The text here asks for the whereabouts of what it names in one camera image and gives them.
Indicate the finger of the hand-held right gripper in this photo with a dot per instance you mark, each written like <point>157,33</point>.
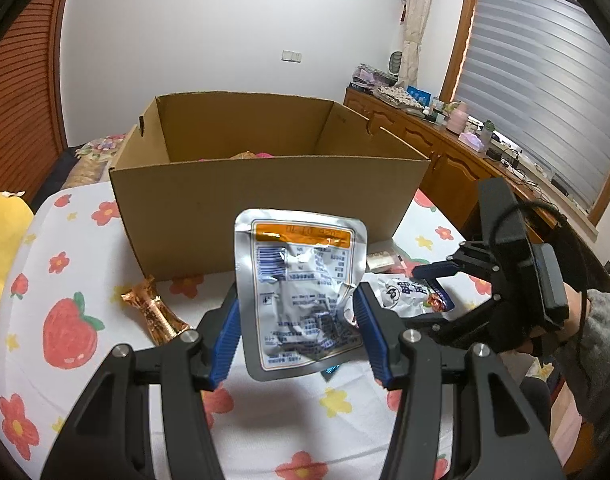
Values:
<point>445,294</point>
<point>430,270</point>

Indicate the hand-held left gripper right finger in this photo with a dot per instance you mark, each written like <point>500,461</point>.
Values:
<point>375,345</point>

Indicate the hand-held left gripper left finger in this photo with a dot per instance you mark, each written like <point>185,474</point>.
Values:
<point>225,345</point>

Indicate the small red candy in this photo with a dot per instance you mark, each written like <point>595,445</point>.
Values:
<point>435,304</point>

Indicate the silver foil snack packet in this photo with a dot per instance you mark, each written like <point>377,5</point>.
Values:
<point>295,285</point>

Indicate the brown cardboard box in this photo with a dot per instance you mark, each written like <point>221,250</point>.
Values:
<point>185,220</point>

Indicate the person's right forearm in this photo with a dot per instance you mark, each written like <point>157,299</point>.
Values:
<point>600,350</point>

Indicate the white black print snack packet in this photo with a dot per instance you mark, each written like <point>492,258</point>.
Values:
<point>395,295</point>

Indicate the small beige snack packet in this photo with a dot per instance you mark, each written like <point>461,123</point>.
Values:
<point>385,260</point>

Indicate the gold wrapped snack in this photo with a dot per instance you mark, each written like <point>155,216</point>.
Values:
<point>155,310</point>

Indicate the wooden cabinet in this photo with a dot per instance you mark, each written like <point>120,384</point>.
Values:
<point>450,170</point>

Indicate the pink tissue box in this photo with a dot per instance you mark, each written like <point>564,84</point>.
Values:
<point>471,141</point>

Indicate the green lid bottle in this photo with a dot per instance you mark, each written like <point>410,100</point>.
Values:
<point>487,135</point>

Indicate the pink bottle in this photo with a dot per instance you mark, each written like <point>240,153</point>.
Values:
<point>458,119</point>

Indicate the strawberry print tablecloth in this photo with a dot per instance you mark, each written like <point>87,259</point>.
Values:
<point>110,400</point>

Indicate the blue box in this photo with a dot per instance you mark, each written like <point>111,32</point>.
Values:
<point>419,95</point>

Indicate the patterned fabric bag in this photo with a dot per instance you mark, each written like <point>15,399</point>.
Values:
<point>395,97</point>

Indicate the small white desk fan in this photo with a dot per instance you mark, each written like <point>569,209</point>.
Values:
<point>395,65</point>

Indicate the purple fabric pile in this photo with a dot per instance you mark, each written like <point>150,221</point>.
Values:
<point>372,76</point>

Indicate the beige curtain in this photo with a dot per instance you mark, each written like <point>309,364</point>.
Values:
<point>415,25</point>

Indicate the floral blanket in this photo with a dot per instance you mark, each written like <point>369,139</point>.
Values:
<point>90,165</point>

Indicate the yellow plush toy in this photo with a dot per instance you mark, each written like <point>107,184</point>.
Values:
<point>5,240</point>

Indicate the brown louvered wardrobe door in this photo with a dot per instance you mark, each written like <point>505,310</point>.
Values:
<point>25,85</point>

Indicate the white wall socket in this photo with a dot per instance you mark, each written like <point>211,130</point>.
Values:
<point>291,56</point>

